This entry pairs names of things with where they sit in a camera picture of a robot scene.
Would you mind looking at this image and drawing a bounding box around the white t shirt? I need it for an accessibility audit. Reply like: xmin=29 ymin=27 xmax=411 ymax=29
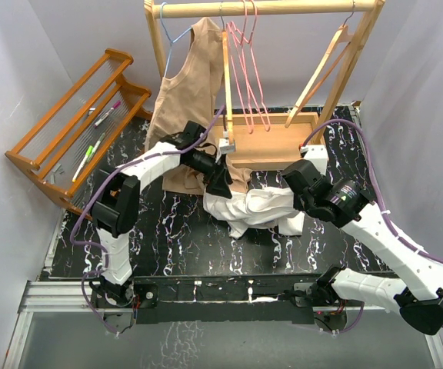
xmin=203 ymin=187 xmax=305 ymax=239

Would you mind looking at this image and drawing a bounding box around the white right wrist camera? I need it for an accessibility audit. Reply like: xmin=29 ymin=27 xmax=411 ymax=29
xmin=299 ymin=145 xmax=328 ymax=175

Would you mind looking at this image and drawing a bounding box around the light wooden hanger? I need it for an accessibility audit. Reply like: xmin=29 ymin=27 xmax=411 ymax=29
xmin=285 ymin=1 xmax=356 ymax=128

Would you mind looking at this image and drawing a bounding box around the purple capped marker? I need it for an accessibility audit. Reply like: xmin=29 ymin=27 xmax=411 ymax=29
xmin=93 ymin=100 xmax=122 ymax=128

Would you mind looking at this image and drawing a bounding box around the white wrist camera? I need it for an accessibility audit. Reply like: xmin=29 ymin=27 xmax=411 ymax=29
xmin=299 ymin=145 xmax=328 ymax=175
xmin=218 ymin=131 xmax=236 ymax=155

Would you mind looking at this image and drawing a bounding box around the blue wire hanger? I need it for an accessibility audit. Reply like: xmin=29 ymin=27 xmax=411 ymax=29
xmin=160 ymin=2 xmax=192 ymax=78

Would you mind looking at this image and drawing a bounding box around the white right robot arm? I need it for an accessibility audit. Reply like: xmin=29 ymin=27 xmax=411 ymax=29
xmin=281 ymin=159 xmax=443 ymax=335

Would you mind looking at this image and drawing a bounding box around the wooden clothes rack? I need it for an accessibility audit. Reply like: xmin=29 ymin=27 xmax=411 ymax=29
xmin=144 ymin=0 xmax=385 ymax=170

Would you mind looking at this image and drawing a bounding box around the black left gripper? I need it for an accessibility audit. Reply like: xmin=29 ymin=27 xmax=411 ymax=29
xmin=185 ymin=151 xmax=233 ymax=199

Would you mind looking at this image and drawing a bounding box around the beige t shirt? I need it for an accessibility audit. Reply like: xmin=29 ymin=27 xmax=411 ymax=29
xmin=145 ymin=17 xmax=251 ymax=195

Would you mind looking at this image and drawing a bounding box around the green capped marker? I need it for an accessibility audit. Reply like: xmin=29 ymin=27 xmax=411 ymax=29
xmin=80 ymin=145 xmax=93 ymax=166

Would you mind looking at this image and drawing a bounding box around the orange wooden shelf rack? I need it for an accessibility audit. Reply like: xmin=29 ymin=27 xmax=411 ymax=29
xmin=5 ymin=48 xmax=152 ymax=214

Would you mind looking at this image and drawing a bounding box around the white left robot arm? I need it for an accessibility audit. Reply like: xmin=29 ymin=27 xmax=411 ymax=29
xmin=90 ymin=121 xmax=233 ymax=307

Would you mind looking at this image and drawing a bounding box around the white green marker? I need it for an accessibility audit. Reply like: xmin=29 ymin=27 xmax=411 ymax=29
xmin=72 ymin=133 xmax=105 ymax=183

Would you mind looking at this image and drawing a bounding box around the pink wire hanger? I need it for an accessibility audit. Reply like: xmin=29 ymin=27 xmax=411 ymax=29
xmin=235 ymin=1 xmax=271 ymax=134
xmin=226 ymin=1 xmax=264 ymax=135

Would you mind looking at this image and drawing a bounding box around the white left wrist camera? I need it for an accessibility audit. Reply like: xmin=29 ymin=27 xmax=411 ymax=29
xmin=218 ymin=131 xmax=236 ymax=155

